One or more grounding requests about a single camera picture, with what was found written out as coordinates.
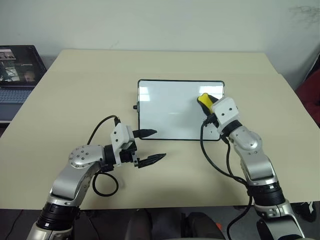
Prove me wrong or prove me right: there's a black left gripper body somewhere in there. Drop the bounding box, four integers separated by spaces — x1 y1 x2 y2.
119 138 139 168

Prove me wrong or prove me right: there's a black shoe with white marking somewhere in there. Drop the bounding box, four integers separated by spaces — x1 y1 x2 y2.
291 200 317 223

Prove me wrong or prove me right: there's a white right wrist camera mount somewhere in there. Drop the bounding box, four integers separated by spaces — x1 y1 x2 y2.
210 96 240 135

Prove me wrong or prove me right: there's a small black-framed whiteboard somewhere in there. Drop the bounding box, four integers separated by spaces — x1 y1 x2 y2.
132 79 226 142

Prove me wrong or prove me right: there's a yellow and black eraser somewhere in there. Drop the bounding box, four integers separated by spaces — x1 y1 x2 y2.
196 92 214 112

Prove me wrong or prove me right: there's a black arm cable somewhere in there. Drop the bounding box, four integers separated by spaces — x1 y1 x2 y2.
86 115 122 198
199 119 254 240

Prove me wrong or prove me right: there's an open dark laptop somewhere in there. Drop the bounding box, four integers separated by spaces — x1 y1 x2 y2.
0 44 48 122

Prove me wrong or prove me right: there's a red fabric object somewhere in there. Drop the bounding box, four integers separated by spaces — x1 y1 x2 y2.
295 71 320 119

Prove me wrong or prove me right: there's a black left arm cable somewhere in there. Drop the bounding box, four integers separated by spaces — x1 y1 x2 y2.
86 115 122 198

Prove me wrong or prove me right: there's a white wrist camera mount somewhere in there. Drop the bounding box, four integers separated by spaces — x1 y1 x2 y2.
110 122 134 168
210 96 240 135

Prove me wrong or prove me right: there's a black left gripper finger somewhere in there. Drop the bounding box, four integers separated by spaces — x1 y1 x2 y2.
137 153 167 169
132 128 158 139

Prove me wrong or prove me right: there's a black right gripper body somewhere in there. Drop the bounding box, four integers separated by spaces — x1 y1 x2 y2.
203 114 220 128

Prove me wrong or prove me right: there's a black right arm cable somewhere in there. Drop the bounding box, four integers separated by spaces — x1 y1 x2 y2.
199 119 254 240

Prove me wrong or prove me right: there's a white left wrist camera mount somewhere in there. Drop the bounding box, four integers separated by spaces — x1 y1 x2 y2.
110 122 134 168

